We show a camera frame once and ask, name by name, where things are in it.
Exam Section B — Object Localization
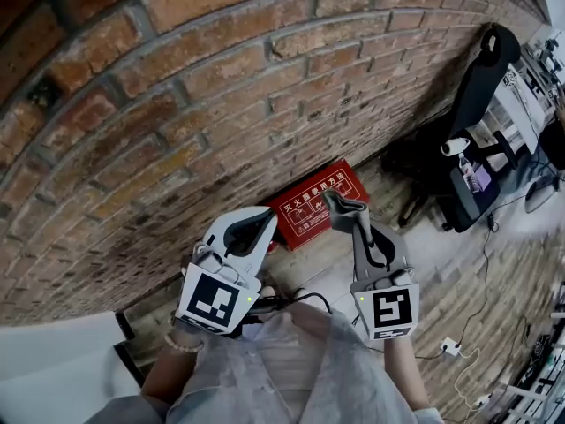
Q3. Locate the person's left forearm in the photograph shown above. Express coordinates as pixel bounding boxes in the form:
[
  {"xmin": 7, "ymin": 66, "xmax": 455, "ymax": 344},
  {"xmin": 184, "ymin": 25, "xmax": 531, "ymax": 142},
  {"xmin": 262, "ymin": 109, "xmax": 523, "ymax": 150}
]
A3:
[{"xmin": 139, "ymin": 330, "xmax": 205, "ymax": 409}]

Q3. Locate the black floor cable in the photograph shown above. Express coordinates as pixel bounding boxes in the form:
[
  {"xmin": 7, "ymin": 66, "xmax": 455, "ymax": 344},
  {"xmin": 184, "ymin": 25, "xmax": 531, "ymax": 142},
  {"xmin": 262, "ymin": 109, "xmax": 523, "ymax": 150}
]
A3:
[{"xmin": 413, "ymin": 211, "xmax": 501, "ymax": 362}]

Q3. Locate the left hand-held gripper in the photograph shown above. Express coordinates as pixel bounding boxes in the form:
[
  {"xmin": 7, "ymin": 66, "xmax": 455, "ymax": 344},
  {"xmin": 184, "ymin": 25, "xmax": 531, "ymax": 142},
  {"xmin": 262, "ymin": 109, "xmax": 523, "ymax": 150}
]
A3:
[{"xmin": 173, "ymin": 204, "xmax": 280, "ymax": 337}]

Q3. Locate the person's right forearm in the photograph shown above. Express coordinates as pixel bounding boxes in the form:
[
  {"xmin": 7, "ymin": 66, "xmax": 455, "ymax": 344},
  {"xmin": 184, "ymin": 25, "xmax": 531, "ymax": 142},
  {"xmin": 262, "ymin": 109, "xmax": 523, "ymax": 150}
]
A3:
[{"xmin": 380, "ymin": 337, "xmax": 433, "ymax": 411}]

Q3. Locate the white equipment rack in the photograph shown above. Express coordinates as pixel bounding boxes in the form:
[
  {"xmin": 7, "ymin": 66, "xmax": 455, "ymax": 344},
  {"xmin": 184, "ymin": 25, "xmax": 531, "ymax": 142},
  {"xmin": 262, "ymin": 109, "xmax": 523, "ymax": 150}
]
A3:
[{"xmin": 493, "ymin": 307, "xmax": 565, "ymax": 424}]

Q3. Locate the black office chair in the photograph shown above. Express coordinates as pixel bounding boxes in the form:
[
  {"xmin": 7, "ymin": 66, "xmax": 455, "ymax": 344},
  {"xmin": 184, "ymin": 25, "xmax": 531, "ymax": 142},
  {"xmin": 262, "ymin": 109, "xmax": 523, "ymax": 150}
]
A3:
[{"xmin": 380, "ymin": 21, "xmax": 523, "ymax": 234}]

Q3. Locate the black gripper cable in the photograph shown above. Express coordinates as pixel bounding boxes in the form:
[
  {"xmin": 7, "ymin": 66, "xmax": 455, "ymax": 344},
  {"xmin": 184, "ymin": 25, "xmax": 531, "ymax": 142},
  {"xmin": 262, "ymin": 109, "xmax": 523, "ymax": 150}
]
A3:
[{"xmin": 250, "ymin": 291, "xmax": 333, "ymax": 322}]

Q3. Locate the white shelf unit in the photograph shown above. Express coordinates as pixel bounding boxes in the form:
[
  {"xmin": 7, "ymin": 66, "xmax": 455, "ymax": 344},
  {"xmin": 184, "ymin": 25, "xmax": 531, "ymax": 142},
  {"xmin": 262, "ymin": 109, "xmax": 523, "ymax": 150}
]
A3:
[{"xmin": 484, "ymin": 36, "xmax": 565, "ymax": 150}]

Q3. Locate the pale bead bracelet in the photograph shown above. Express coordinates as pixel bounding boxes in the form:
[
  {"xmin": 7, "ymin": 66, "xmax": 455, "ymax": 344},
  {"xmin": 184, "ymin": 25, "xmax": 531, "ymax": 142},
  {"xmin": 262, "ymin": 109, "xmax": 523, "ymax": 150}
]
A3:
[{"xmin": 162, "ymin": 332, "xmax": 206, "ymax": 356}]

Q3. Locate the white power strip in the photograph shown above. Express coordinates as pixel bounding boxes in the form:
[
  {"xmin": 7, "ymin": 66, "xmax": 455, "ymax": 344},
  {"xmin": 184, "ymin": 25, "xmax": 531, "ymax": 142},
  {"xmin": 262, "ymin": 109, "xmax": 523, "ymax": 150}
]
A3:
[{"xmin": 439, "ymin": 337, "xmax": 463, "ymax": 357}]

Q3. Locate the clear plastic bottle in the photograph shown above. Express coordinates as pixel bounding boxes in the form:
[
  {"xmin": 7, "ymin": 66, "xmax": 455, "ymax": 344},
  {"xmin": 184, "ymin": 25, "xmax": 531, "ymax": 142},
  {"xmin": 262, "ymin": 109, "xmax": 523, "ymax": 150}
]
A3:
[{"xmin": 456, "ymin": 152, "xmax": 481, "ymax": 194}]

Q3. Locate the grey wiping cloth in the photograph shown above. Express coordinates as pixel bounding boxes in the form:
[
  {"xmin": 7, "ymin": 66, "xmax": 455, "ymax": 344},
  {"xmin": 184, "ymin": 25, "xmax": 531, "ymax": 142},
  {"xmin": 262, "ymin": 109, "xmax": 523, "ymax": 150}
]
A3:
[{"xmin": 320, "ymin": 189, "xmax": 373, "ymax": 234}]

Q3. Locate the red fire extinguisher box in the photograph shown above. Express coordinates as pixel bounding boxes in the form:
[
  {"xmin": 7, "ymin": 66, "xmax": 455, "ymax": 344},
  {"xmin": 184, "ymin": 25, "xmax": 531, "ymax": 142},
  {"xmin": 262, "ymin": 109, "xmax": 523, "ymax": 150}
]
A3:
[{"xmin": 263, "ymin": 157, "xmax": 372, "ymax": 253}]

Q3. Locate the grey monitor base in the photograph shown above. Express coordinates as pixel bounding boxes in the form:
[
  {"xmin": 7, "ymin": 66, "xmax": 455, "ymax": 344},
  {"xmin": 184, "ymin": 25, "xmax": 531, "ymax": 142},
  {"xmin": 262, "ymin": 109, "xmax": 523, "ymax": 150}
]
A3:
[{"xmin": 524, "ymin": 176, "xmax": 562, "ymax": 215}]

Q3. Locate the purple packet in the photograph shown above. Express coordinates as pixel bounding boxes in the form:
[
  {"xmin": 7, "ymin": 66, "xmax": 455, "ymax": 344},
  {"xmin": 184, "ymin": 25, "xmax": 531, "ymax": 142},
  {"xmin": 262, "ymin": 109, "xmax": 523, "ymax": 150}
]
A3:
[{"xmin": 471, "ymin": 165, "xmax": 493, "ymax": 193}]

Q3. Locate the person's white shirt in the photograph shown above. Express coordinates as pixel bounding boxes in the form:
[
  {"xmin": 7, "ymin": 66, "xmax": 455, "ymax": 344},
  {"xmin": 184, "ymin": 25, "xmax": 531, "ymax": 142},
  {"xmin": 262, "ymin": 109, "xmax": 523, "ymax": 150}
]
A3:
[{"xmin": 85, "ymin": 301, "xmax": 446, "ymax": 424}]

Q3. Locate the white power cable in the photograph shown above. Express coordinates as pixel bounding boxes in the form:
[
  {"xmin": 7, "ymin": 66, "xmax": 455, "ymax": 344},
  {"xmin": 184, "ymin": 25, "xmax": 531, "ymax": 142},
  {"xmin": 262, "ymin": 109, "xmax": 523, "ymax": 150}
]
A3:
[{"xmin": 451, "ymin": 345, "xmax": 494, "ymax": 411}]

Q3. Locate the white table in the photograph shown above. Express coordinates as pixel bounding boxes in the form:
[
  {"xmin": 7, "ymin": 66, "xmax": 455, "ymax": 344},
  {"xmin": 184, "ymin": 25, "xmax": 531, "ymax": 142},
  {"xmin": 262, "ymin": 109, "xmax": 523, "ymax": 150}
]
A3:
[{"xmin": 0, "ymin": 310, "xmax": 143, "ymax": 424}]

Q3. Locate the black table frame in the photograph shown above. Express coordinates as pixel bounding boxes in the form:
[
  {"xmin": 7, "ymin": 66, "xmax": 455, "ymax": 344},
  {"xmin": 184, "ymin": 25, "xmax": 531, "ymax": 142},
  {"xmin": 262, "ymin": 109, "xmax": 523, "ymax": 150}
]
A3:
[{"xmin": 111, "ymin": 308, "xmax": 147, "ymax": 389}]

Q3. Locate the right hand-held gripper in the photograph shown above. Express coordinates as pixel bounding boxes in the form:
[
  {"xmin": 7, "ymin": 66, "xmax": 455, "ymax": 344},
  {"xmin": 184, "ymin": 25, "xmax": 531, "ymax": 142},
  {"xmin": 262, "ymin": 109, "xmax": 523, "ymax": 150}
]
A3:
[{"xmin": 349, "ymin": 220, "xmax": 421, "ymax": 343}]

